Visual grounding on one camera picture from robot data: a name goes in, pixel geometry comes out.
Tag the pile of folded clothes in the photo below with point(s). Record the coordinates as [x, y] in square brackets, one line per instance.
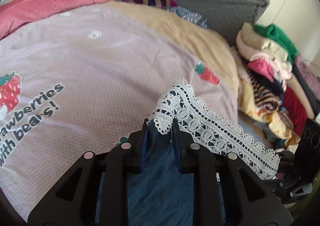
[265, 95]

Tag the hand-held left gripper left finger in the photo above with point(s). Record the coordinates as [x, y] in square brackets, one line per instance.
[143, 150]

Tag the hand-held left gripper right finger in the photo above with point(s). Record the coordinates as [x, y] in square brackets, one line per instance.
[176, 150]

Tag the blue patterned cloth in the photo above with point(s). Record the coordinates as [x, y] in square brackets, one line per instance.
[187, 15]

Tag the tan bed sheet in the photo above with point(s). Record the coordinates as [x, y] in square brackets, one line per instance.
[187, 38]

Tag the pink strawberry print bedsheet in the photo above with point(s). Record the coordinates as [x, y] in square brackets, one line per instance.
[100, 65]

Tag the blue denim lace-trimmed pants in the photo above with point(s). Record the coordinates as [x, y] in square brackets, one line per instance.
[160, 191]

